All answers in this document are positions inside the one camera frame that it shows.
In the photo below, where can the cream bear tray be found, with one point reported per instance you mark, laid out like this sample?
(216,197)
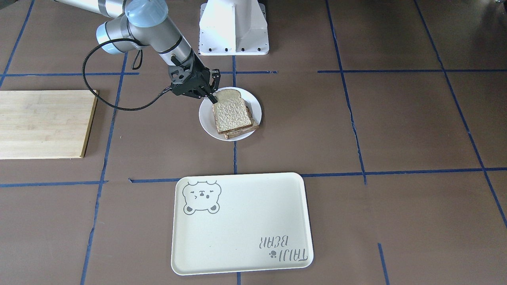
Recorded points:
(235,223)

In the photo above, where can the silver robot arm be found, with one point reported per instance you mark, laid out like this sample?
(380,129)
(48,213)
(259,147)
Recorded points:
(136,24)

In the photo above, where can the wooden cutting board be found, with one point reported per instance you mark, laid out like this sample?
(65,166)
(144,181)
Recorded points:
(50,124)

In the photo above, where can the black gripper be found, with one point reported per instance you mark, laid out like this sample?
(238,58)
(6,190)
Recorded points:
(201,76)

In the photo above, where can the bread slice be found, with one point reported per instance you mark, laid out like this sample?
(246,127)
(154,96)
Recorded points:
(230,111)

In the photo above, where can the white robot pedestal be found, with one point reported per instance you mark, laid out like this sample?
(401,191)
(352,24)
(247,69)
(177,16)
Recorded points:
(233,28)

